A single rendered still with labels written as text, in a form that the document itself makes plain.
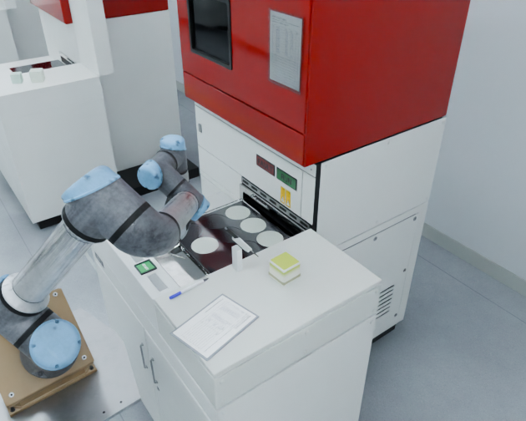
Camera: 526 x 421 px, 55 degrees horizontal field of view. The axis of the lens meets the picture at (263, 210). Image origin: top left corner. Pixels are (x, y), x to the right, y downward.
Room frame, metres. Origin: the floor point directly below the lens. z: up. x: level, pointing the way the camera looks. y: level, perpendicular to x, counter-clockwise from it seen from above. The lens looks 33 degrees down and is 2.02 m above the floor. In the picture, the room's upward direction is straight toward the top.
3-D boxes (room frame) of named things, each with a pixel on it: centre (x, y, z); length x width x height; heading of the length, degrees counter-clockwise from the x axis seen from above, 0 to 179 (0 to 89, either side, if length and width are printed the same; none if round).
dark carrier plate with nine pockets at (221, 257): (1.53, 0.12, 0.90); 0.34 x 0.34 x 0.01; 36
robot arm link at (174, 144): (1.37, 0.27, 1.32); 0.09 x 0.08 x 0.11; 159
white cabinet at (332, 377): (1.40, 0.16, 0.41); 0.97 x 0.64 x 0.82; 36
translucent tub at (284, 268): (1.21, -0.07, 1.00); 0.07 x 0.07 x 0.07; 40
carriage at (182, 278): (1.36, 0.33, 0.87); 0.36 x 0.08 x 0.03; 36
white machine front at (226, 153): (1.82, 0.06, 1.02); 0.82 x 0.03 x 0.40; 36
